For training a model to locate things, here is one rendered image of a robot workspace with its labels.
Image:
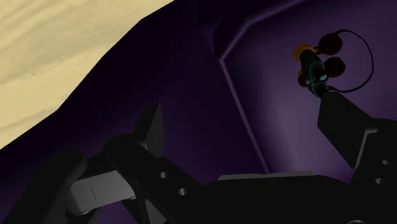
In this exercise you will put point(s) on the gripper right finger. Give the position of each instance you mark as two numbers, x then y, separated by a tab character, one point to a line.
347	124

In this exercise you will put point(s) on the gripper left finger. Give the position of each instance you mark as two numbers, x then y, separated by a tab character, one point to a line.
145	167

